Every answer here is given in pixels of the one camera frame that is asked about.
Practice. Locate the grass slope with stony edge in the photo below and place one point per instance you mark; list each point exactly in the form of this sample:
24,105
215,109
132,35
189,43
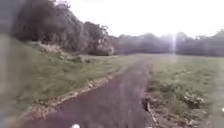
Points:
50,76

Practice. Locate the dense dark wood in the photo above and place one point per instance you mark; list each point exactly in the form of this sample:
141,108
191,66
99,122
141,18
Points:
50,26

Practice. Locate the row of distant trees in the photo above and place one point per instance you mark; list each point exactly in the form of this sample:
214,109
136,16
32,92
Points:
150,45

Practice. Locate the robot's own part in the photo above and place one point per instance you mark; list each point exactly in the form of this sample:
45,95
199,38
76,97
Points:
75,126

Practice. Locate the flat grass field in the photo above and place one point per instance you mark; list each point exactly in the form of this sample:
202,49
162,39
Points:
193,76

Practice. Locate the dark dirt path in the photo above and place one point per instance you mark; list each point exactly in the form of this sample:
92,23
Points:
113,100

